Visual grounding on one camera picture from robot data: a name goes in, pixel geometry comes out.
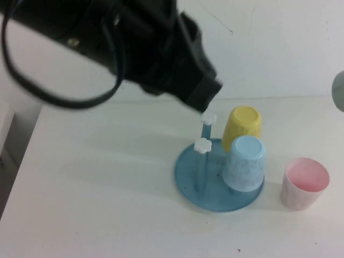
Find green plastic cup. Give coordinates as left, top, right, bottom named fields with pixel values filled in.
left=332, top=70, right=344, bottom=113

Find yellow plastic cup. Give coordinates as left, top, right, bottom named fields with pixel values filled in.
left=221, top=105, right=263, bottom=154

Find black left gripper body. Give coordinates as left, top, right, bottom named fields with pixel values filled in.
left=107, top=0, right=186, bottom=95

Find blue cup stand white caps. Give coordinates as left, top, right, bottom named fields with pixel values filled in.
left=174, top=112, right=266, bottom=214

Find light blue plastic cup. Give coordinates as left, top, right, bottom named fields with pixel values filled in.
left=221, top=135, right=267, bottom=194

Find pink plastic cup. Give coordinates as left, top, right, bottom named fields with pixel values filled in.
left=281, top=157, right=331, bottom=212

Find black cable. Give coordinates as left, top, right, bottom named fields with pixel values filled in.
left=1, top=9, right=127, bottom=110

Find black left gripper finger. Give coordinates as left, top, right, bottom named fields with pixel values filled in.
left=161, top=12, right=225, bottom=114

